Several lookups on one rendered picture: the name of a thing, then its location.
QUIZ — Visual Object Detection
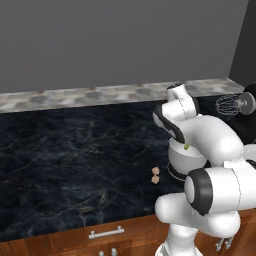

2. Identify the white mixer bowl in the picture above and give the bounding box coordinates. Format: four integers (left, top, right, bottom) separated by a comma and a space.
167, 137, 208, 176

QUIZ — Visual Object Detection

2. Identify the black stand mixer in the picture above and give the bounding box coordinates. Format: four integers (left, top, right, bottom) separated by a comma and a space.
165, 83, 256, 183

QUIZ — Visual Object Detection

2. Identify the wooden drawer front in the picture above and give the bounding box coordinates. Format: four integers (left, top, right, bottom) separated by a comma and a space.
46, 213, 172, 252

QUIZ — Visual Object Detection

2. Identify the wooden cupboard door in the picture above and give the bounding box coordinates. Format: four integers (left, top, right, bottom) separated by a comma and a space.
194, 209, 256, 256

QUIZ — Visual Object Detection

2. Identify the wire whisk attachment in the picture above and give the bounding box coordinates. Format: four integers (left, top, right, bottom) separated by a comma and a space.
215, 94, 242, 116

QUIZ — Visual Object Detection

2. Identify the silver drawer handle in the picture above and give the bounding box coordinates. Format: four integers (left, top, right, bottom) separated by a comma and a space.
88, 225, 125, 240

